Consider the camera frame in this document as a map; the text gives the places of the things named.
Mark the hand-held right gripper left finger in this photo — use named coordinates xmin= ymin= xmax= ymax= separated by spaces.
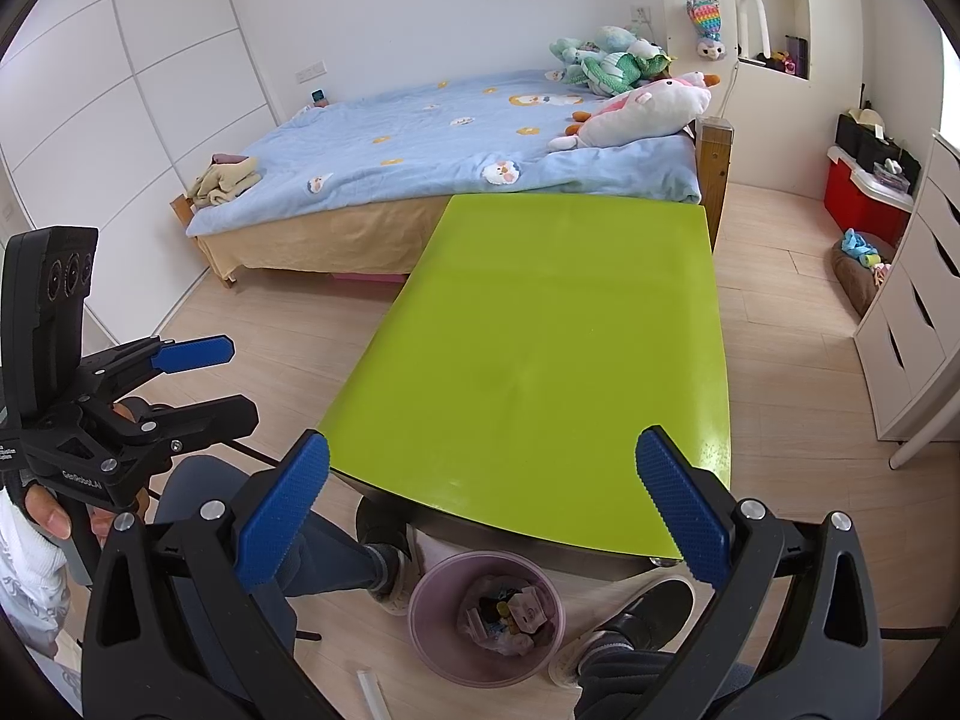
xmin=81 ymin=427 xmax=331 ymax=720

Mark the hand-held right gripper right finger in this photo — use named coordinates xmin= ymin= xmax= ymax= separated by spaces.
xmin=636 ymin=426 xmax=884 ymax=720

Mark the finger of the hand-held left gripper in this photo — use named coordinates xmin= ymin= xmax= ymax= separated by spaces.
xmin=112 ymin=392 xmax=260 ymax=497
xmin=79 ymin=335 xmax=235 ymax=400

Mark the pink trash bin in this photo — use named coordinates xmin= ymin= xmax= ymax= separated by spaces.
xmin=407 ymin=550 xmax=567 ymax=689

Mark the person's left forearm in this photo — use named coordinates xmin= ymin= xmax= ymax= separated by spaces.
xmin=0 ymin=495 xmax=68 ymax=616

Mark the person's left hand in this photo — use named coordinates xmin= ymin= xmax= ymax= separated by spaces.
xmin=21 ymin=484 xmax=145 ymax=542

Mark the person's left leg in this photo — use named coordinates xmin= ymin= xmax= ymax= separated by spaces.
xmin=154 ymin=454 xmax=385 ymax=638

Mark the black sneaker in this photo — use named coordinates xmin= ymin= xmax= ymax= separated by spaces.
xmin=577 ymin=577 xmax=695 ymax=680
xmin=356 ymin=499 xmax=421 ymax=616

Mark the wooden bed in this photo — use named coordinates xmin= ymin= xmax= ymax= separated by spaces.
xmin=171 ymin=69 xmax=734 ymax=290

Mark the beige folded towel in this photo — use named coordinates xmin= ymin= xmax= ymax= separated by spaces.
xmin=187 ymin=155 xmax=263 ymax=207

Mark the dark table with green top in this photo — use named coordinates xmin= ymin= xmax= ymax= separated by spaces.
xmin=316 ymin=193 xmax=734 ymax=582

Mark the crumpled white plastic bag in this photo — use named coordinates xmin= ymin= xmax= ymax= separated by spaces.
xmin=461 ymin=600 xmax=556 ymax=653

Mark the white wardrobe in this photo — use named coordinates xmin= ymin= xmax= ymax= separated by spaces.
xmin=0 ymin=0 xmax=282 ymax=316

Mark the white furniture leg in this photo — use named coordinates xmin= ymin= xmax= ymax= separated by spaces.
xmin=892 ymin=412 xmax=960 ymax=470

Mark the white printed cushion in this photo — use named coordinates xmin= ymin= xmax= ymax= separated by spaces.
xmin=0 ymin=577 xmax=83 ymax=706

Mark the brown pet bed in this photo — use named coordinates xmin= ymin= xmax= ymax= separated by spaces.
xmin=831 ymin=229 xmax=893 ymax=316

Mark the white drawer cabinet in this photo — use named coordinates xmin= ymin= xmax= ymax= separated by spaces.
xmin=855 ymin=131 xmax=960 ymax=443

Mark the light blue printed blanket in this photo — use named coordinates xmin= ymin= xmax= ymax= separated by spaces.
xmin=186 ymin=69 xmax=702 ymax=237

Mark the red storage box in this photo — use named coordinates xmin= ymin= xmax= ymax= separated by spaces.
xmin=823 ymin=150 xmax=916 ymax=245

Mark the white pink unicorn plush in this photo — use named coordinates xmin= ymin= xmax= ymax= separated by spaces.
xmin=547 ymin=71 xmax=721 ymax=152

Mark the black fabric basket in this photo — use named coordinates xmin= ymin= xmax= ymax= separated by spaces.
xmin=836 ymin=109 xmax=921 ymax=188

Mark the white shelf unit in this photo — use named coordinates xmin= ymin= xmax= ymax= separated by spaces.
xmin=656 ymin=0 xmax=863 ymax=203

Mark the green turtle plush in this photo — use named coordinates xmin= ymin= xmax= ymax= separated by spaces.
xmin=581 ymin=52 xmax=672 ymax=91

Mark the teal plush toy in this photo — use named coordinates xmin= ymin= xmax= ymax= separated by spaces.
xmin=551 ymin=37 xmax=601 ymax=67

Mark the white arch lamp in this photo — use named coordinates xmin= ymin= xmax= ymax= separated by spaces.
xmin=735 ymin=0 xmax=771 ymax=62

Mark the white plastic tube frame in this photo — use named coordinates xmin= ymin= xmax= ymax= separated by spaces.
xmin=356 ymin=667 xmax=391 ymax=720

